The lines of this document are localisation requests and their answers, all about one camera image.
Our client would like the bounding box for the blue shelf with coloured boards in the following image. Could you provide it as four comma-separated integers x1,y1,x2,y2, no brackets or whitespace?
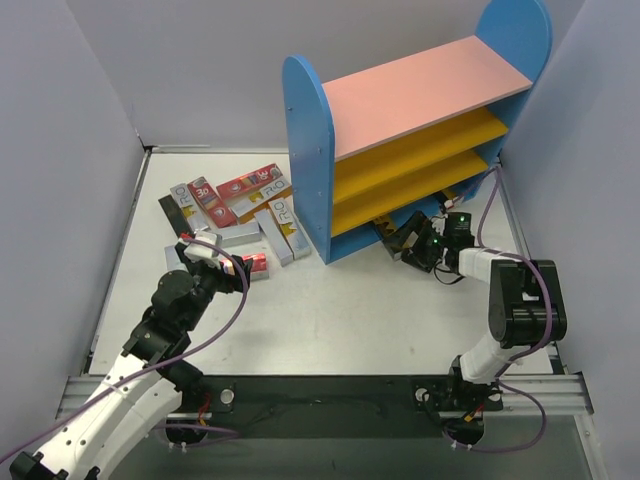
281,1,553,263

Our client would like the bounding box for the red 3D toothpaste box top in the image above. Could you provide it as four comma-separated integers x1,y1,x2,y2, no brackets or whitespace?
216,163,282,201

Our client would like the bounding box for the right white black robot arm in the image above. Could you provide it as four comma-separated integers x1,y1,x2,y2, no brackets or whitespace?
383,211,568,415

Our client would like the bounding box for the red 3D toothpaste box lower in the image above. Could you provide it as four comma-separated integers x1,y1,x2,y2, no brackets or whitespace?
221,253,270,282

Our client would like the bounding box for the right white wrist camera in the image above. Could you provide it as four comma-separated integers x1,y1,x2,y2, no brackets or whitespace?
434,199,457,234

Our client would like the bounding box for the silver box under left gripper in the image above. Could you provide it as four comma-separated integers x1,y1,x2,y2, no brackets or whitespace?
164,246,188,272

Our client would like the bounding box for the plain silver box diagonal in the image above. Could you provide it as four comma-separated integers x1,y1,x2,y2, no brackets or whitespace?
254,209,294,267

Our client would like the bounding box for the black toothpaste box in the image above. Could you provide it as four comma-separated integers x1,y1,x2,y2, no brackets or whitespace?
158,195,193,238

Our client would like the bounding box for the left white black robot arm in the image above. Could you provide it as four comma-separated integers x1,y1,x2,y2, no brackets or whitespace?
9,255,253,479

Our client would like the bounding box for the orange white RO toothpaste box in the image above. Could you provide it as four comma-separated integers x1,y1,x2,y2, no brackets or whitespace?
231,177,292,224

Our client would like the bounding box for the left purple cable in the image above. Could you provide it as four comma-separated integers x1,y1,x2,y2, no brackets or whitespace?
0,234,251,480

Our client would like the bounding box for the silver RO toothpaste box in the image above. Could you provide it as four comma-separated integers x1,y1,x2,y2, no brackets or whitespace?
373,215,413,261

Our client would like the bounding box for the red 3D toothpaste box upright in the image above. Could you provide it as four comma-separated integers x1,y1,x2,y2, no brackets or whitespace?
187,176,237,228

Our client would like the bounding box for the plain silver box horizontal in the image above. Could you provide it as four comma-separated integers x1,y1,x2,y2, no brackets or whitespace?
217,221,261,248

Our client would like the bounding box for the silver RO box table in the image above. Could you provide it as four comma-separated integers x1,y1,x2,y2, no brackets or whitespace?
438,188,462,205

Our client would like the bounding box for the aluminium frame rail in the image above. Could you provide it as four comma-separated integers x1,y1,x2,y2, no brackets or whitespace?
56,374,594,419

